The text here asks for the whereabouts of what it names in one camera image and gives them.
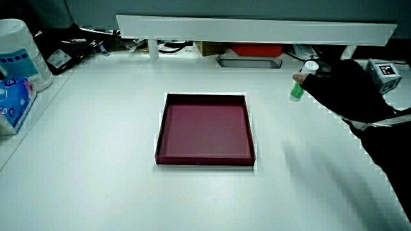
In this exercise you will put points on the brown cardboard box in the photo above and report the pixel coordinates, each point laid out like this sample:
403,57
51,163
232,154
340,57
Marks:
210,48

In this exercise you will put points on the person's right forearm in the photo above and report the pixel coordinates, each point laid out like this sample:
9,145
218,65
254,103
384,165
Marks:
391,147

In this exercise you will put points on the dark red shallow tray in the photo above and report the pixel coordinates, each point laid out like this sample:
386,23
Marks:
205,128

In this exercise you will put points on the blue tissue pack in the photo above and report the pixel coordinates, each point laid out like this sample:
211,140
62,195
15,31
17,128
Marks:
14,102

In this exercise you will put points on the white wet wipes canister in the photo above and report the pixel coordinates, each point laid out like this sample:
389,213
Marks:
19,53

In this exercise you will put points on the person's right hand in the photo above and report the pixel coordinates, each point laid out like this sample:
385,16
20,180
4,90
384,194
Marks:
346,93

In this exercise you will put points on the green white glue stick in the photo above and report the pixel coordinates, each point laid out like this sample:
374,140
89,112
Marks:
302,81

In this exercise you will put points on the black plastic bag with label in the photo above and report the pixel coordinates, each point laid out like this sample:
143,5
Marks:
69,53

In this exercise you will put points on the red plastic box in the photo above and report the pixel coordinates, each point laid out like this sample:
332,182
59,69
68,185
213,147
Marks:
257,49

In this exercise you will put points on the white desk shelf riser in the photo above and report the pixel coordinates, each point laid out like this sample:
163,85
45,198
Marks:
257,30

